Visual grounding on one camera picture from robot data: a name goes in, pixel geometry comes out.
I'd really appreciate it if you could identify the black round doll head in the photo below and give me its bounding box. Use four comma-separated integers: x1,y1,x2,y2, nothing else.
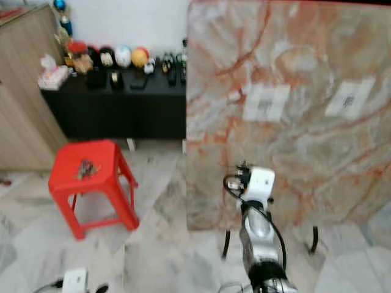
98,46,116,68

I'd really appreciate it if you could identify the marble pattern folding table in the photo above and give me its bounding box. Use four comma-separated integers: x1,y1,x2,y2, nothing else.
185,0,391,258

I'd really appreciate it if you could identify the black wallet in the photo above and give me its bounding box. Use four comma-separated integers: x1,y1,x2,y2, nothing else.
87,67,108,90

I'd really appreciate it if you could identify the red lidded jar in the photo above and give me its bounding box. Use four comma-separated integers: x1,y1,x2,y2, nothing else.
67,40,91,76

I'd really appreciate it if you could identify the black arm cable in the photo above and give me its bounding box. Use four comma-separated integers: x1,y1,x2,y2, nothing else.
264,206,288,270

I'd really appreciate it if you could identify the pink white tissue pack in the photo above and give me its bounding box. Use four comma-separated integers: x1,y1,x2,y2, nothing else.
38,54,70,91

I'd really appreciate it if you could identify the white paper label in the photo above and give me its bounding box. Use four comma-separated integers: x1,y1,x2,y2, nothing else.
324,78,377,118

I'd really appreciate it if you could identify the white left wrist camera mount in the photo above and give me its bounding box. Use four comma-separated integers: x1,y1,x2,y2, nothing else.
62,267,89,293

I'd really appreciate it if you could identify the orange round figure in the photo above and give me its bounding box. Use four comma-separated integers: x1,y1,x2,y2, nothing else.
131,46,150,69

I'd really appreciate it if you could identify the bunch of metal keys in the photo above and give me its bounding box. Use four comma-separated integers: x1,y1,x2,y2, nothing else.
77,159,101,181

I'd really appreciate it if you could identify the black low sideboard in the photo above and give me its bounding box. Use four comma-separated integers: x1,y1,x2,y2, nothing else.
41,61,188,140

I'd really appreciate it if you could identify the light wooden cabinet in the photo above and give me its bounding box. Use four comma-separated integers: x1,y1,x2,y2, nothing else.
0,5,70,172

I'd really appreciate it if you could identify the flat black phone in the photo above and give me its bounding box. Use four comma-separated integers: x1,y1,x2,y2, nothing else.
130,74,148,91

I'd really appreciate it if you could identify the black remote control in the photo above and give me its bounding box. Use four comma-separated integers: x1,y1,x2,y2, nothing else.
166,60,178,85

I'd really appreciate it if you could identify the white round figure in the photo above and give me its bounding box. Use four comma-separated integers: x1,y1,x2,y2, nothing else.
115,45,134,68

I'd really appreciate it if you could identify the black round gadget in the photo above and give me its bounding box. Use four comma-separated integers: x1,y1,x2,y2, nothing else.
109,71,125,91

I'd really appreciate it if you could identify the red plastic stool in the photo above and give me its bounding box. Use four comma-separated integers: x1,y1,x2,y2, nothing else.
48,139,140,241

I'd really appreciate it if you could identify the small dark figurine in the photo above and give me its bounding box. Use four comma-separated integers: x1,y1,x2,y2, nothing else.
156,54,169,74

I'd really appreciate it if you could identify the blue ball trophy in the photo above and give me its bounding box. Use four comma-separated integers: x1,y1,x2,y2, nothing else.
53,0,73,38

